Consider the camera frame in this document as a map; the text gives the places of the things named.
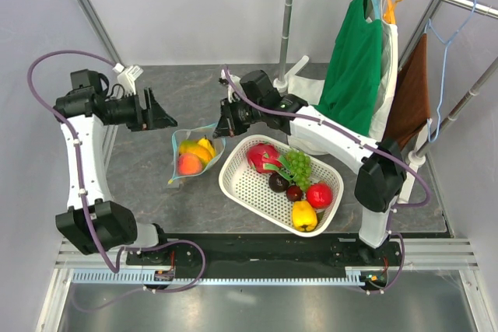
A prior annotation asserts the white garment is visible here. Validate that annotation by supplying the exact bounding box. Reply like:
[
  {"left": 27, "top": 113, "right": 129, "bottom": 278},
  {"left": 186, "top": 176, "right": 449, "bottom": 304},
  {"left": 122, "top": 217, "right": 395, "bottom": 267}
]
[{"left": 288, "top": 0, "right": 398, "bottom": 142}]

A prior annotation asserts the pink dragon fruit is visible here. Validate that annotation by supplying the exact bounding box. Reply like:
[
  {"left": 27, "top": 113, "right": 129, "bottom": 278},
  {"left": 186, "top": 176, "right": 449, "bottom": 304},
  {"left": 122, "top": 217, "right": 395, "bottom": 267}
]
[{"left": 246, "top": 143, "right": 286, "bottom": 174}]

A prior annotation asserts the white cable duct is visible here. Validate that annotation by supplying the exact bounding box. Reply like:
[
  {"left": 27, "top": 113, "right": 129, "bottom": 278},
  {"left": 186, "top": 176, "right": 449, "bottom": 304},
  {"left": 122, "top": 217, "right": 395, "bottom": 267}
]
[{"left": 72, "top": 268, "right": 366, "bottom": 286}]

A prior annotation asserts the yellow bell pepper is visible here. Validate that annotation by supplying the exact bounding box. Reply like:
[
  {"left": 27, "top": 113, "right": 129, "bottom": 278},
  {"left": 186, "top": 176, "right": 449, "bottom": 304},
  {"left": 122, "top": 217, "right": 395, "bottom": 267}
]
[{"left": 292, "top": 201, "right": 318, "bottom": 232}]

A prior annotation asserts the orange peach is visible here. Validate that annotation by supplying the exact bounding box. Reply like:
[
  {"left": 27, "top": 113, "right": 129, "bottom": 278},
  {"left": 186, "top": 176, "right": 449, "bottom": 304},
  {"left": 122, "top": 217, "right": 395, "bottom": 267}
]
[{"left": 177, "top": 153, "right": 204, "bottom": 176}]

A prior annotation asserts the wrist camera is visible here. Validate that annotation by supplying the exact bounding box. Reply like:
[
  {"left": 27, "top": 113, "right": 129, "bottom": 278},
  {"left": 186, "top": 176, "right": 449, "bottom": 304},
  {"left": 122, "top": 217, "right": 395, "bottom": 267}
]
[
  {"left": 219, "top": 70, "right": 244, "bottom": 103},
  {"left": 112, "top": 63, "right": 143, "bottom": 95}
]

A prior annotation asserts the clear zip top bag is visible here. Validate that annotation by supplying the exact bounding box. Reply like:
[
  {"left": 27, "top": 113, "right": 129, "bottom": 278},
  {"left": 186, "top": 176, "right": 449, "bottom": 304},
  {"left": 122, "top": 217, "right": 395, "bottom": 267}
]
[{"left": 167, "top": 123, "right": 226, "bottom": 188}]

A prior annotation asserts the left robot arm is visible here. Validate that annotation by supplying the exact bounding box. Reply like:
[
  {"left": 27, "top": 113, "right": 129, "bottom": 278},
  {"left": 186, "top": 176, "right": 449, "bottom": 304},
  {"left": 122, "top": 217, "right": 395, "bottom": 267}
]
[{"left": 54, "top": 69, "right": 177, "bottom": 264}]

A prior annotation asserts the green grape bunch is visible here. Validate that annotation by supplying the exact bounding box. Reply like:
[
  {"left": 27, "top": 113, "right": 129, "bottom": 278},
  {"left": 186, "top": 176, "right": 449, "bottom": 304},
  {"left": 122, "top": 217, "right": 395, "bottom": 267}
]
[{"left": 286, "top": 150, "right": 312, "bottom": 192}]

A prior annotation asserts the light blue hanger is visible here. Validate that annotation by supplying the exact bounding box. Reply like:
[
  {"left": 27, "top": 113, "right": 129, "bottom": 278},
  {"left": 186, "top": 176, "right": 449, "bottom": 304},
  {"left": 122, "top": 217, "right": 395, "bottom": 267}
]
[{"left": 364, "top": 0, "right": 381, "bottom": 22}]

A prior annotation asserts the brown towel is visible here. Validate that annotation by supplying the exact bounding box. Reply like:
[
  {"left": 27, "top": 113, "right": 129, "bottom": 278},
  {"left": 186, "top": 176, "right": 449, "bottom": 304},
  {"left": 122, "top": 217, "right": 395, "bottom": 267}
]
[{"left": 384, "top": 33, "right": 431, "bottom": 150}]

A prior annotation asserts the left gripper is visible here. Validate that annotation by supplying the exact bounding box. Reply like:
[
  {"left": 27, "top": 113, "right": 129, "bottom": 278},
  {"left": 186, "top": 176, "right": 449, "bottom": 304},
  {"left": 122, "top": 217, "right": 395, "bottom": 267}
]
[{"left": 103, "top": 88, "right": 177, "bottom": 132}]

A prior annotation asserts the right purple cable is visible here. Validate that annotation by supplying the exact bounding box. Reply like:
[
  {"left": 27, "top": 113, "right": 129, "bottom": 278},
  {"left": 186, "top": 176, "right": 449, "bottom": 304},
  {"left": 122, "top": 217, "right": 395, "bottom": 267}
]
[{"left": 221, "top": 64, "right": 432, "bottom": 295}]

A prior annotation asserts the yellow lemon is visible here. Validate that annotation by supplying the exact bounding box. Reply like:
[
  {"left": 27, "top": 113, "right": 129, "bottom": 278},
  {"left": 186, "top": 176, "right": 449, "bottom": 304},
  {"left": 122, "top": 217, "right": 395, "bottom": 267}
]
[{"left": 197, "top": 136, "right": 216, "bottom": 159}]

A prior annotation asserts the dark red plum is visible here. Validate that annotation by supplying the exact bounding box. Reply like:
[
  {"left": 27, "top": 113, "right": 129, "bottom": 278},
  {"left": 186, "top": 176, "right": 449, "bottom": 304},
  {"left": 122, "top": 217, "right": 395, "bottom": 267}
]
[{"left": 286, "top": 185, "right": 303, "bottom": 202}]

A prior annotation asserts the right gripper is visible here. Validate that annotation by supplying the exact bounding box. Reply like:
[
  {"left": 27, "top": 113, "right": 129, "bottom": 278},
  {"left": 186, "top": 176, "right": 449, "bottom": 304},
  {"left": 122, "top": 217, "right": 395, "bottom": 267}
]
[{"left": 213, "top": 96, "right": 264, "bottom": 138}]

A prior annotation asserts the white plastic basket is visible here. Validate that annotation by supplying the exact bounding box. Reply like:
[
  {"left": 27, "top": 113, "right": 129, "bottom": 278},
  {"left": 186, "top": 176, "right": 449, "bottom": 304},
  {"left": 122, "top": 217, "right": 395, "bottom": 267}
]
[{"left": 219, "top": 135, "right": 344, "bottom": 237}]

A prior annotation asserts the green shirt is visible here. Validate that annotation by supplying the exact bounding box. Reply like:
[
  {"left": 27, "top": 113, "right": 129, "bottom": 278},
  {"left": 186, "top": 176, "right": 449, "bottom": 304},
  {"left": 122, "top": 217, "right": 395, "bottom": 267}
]
[{"left": 314, "top": 0, "right": 382, "bottom": 136}]

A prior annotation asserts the metal clothes rack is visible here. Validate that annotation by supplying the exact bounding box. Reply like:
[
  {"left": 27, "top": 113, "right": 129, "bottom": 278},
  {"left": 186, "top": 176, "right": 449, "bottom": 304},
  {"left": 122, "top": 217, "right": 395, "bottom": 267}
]
[{"left": 273, "top": 0, "right": 497, "bottom": 208}]

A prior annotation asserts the orange green mango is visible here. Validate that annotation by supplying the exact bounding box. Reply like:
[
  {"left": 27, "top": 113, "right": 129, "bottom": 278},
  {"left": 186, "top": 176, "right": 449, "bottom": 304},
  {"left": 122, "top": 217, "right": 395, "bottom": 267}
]
[{"left": 179, "top": 140, "right": 212, "bottom": 165}]

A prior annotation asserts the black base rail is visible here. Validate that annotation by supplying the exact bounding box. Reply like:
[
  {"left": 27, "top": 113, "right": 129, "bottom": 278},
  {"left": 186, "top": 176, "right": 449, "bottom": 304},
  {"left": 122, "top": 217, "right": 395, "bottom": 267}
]
[{"left": 126, "top": 233, "right": 402, "bottom": 279}]

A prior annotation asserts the blue wire hanger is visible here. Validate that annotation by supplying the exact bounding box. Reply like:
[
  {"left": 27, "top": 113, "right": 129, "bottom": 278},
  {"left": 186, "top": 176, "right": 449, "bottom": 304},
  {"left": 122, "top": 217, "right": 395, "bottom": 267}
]
[{"left": 423, "top": 0, "right": 478, "bottom": 144}]

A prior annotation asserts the red pomegranate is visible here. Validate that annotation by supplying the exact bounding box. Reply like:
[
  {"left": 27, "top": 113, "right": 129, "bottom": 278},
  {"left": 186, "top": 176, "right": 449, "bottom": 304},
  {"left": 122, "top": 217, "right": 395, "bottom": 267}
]
[{"left": 306, "top": 182, "right": 333, "bottom": 210}]

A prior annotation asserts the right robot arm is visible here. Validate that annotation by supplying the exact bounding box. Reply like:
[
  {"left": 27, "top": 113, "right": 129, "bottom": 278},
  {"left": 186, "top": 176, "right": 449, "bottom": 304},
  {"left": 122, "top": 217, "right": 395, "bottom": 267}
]
[{"left": 214, "top": 68, "right": 406, "bottom": 265}]

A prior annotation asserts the dark mangosteen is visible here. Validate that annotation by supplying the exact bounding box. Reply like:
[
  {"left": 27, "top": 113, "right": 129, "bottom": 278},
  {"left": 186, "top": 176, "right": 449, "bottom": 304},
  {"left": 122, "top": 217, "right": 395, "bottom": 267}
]
[{"left": 268, "top": 172, "right": 290, "bottom": 193}]

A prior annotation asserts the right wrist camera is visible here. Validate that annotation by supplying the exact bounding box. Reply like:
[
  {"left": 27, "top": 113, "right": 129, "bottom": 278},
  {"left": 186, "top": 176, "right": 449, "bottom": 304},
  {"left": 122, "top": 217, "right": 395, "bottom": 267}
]
[{"left": 219, "top": 70, "right": 244, "bottom": 103}]

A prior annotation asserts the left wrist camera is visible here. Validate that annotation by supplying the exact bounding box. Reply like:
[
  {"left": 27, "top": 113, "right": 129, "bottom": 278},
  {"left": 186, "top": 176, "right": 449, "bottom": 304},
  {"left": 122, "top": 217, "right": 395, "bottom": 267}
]
[{"left": 112, "top": 63, "right": 143, "bottom": 95}]

